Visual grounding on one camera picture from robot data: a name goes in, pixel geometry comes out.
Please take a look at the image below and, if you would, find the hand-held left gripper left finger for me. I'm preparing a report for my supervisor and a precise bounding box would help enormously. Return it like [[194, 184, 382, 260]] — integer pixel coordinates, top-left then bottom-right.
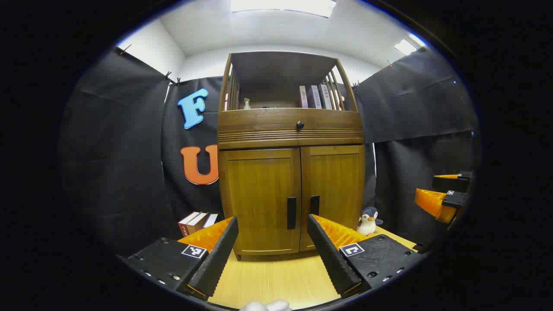
[[123, 216, 239, 301]]

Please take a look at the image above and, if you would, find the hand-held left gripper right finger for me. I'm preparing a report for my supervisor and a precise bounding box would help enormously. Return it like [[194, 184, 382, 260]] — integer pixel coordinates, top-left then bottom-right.
[[307, 214, 426, 299]]

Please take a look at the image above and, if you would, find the wooden shoe cabinet door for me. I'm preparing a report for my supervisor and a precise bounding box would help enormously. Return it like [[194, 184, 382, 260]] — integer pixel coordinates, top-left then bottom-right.
[[299, 145, 365, 252], [218, 148, 302, 256]]

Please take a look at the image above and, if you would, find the wooden double-door shoe cabinet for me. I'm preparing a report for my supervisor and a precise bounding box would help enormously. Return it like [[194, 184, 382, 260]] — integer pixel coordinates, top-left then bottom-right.
[[217, 51, 366, 262]]

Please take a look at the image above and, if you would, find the wooden cabinet drawer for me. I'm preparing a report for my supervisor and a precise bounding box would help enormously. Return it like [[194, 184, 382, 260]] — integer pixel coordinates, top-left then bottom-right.
[[217, 108, 364, 150]]

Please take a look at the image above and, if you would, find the brown book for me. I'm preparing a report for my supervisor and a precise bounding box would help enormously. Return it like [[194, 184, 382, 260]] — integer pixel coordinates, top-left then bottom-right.
[[187, 212, 210, 234]]

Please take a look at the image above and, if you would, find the red and white book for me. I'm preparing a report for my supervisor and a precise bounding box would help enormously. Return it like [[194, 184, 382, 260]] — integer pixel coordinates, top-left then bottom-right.
[[178, 211, 201, 237]]

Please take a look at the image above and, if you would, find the penguin plush toy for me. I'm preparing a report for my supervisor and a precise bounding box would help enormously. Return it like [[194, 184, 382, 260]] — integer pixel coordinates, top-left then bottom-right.
[[357, 206, 384, 236]]

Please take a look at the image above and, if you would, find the small ceiling light panel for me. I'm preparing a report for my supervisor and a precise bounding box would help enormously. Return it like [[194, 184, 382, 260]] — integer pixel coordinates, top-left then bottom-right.
[[394, 34, 428, 56]]

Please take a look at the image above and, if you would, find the white upright book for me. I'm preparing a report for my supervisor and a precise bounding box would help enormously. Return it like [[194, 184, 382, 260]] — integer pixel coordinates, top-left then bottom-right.
[[320, 83, 333, 110]]

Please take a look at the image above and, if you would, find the dark upright book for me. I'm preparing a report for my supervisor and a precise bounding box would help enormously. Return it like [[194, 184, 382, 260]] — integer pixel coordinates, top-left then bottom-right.
[[308, 85, 323, 109]]

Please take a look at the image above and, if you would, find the large ceiling light panel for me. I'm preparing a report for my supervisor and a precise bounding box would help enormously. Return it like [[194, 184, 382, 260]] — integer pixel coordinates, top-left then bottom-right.
[[229, 0, 337, 18]]

